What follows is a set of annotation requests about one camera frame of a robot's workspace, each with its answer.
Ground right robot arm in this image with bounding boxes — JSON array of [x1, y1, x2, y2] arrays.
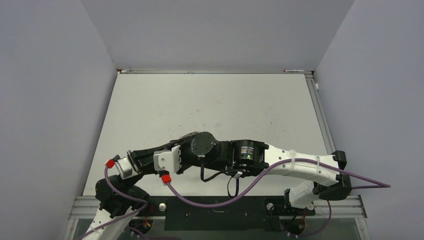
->
[[161, 145, 353, 214]]

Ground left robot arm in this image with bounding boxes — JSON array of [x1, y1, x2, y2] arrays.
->
[[78, 143, 181, 240]]

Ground red white marker pen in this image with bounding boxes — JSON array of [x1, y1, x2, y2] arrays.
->
[[284, 69, 306, 74]]

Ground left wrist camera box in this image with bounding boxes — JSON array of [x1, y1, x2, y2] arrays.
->
[[104, 155, 138, 180]]

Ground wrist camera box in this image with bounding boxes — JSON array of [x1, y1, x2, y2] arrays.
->
[[153, 145, 182, 186], [104, 155, 138, 180]]

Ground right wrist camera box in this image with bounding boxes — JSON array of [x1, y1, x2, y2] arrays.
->
[[153, 145, 182, 186]]

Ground aluminium frame rail front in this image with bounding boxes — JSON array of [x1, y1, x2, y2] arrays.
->
[[68, 195, 367, 219]]

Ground aluminium frame rail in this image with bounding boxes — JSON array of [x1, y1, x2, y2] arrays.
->
[[68, 195, 367, 219], [304, 73, 336, 154], [116, 69, 314, 75]]

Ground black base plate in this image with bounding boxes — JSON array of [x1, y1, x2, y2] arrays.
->
[[129, 195, 316, 234]]

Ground aluminium frame rail back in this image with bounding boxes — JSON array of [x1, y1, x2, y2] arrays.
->
[[116, 69, 314, 75]]

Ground aluminium frame rail right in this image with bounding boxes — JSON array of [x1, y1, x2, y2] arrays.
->
[[304, 73, 336, 154]]

